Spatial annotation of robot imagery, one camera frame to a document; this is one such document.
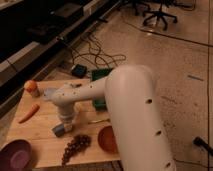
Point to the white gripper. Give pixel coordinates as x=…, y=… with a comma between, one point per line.
x=67, y=117

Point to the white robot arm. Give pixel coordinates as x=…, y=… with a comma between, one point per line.
x=129, y=92

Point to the green box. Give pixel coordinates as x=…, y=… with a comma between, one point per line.
x=99, y=104

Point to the red-brown plate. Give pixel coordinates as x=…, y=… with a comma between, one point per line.
x=106, y=140

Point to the black office chair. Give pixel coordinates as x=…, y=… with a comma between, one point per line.
x=158, y=15

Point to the blue power adapter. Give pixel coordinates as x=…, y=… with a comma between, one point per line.
x=79, y=71

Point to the purple bowl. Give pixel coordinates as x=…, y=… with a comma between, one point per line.
x=15, y=156

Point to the orange carrot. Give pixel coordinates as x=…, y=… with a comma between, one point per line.
x=29, y=114

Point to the black object on floor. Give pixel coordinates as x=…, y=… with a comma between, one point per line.
x=201, y=143

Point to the black laptop on shelf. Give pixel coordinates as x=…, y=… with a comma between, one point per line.
x=69, y=11

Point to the dark grape bunch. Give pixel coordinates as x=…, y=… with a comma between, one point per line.
x=79, y=144

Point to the orange-capped bottle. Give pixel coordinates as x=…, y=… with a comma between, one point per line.
x=31, y=87

